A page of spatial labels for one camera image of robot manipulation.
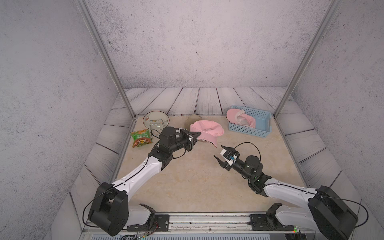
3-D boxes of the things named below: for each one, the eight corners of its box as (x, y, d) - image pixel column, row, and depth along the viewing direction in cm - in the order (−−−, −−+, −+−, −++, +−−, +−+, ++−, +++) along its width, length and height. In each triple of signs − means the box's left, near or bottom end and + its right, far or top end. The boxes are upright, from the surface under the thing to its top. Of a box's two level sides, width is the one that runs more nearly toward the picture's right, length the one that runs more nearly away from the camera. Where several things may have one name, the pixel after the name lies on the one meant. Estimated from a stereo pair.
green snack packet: (134, 149, 103) (132, 145, 100) (132, 136, 111) (130, 132, 107) (152, 143, 106) (151, 139, 103) (149, 131, 114) (148, 127, 110)
